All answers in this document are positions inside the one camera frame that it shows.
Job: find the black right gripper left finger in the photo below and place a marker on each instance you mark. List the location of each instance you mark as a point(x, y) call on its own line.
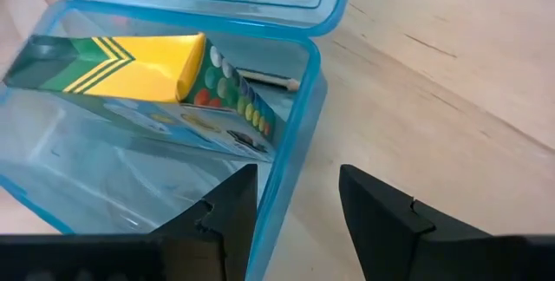
point(230, 229)

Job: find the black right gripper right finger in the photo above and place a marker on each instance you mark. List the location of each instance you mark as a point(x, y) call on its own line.
point(390, 237)

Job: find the blue transparent plastic pencil case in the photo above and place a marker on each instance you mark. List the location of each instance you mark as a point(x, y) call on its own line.
point(86, 177)

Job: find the orange pencil with red eraser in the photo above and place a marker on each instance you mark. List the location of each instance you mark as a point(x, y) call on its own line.
point(269, 80)

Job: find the green yellow crayon box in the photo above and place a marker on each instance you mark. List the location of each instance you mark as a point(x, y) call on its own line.
point(143, 73)

